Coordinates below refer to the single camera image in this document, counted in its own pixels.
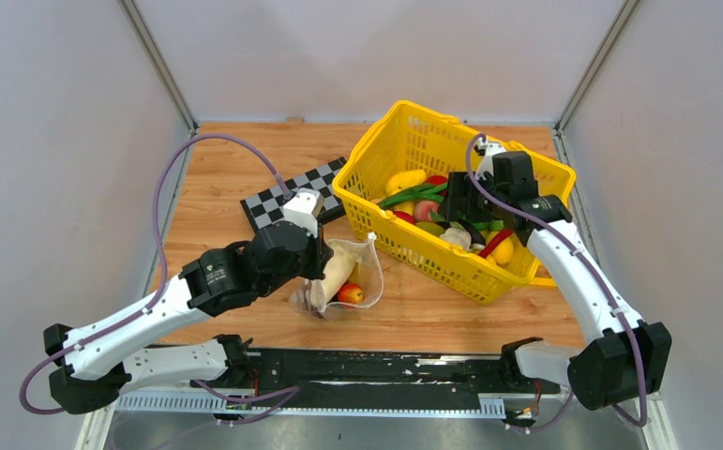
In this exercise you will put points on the clear polka dot zip bag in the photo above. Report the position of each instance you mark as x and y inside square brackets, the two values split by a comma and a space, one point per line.
[298, 301]

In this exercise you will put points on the black grey chessboard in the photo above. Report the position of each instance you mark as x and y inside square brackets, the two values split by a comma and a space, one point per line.
[265, 207]

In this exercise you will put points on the red bell pepper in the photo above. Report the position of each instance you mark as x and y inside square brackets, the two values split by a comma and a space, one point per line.
[436, 180]

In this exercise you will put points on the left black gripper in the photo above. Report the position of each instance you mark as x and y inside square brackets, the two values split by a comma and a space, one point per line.
[322, 252]

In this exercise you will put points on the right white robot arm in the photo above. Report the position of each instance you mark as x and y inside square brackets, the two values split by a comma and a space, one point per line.
[624, 356]

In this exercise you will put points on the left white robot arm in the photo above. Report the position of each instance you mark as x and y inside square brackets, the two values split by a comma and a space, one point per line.
[98, 363]

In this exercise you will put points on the yellow triangle frame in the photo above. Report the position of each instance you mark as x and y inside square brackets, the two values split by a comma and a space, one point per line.
[542, 278]

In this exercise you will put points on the yellow lemon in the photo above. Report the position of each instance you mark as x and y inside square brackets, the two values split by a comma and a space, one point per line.
[503, 253]

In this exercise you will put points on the yellow bell pepper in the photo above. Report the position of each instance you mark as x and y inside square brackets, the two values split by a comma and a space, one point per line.
[400, 181]

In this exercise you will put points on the yellow plastic basket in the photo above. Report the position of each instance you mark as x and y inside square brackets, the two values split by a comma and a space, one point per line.
[413, 137]

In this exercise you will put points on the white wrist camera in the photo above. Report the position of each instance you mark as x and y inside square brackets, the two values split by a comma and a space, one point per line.
[303, 210]
[487, 149]

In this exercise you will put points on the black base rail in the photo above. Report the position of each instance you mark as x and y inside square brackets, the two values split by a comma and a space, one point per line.
[365, 380]

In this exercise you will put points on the red chili pepper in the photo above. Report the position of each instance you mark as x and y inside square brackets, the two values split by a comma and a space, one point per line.
[495, 241]

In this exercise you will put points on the purple eggplant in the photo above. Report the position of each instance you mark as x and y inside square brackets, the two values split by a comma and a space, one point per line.
[476, 236]

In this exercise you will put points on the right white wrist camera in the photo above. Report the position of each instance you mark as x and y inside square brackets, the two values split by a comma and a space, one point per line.
[487, 149]

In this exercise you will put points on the small yellow fruit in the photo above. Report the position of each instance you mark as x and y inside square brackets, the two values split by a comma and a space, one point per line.
[355, 276]

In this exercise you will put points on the pink peach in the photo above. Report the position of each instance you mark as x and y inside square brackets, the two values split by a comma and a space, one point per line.
[426, 211]

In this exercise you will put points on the green bean pods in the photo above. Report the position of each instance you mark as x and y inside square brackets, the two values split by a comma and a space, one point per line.
[429, 192]

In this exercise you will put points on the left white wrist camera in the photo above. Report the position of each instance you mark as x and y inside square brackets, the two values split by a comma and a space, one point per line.
[303, 210]

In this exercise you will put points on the white garlic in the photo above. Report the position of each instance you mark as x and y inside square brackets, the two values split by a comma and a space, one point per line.
[456, 235]

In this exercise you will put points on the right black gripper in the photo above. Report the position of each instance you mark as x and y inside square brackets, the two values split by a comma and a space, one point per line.
[459, 187]

